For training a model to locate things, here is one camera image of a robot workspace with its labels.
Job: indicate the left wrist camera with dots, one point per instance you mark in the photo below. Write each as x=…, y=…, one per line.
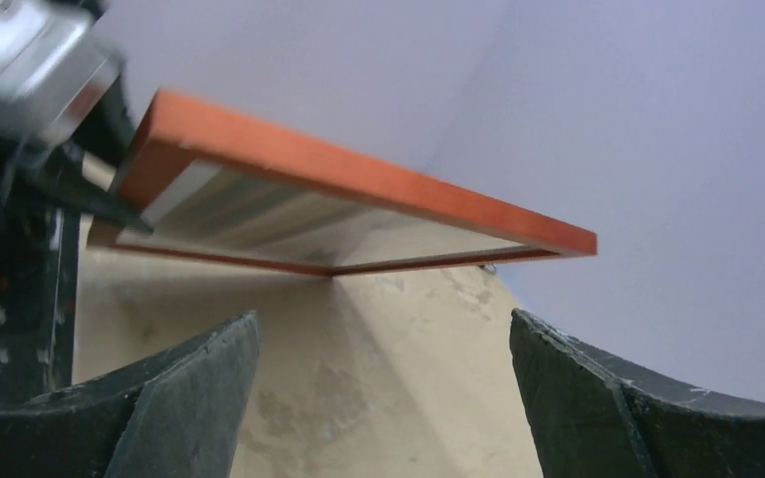
x=54, y=68

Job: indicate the orange wooden picture frame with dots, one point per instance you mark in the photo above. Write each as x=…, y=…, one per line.
x=178, y=129

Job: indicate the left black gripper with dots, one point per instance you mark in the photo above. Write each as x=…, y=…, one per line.
x=40, y=242

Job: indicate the photo print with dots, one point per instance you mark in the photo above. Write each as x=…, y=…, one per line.
x=215, y=210

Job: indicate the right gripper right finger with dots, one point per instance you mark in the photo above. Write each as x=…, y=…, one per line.
x=595, y=414

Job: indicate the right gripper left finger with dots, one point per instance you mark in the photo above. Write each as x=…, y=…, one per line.
x=176, y=413

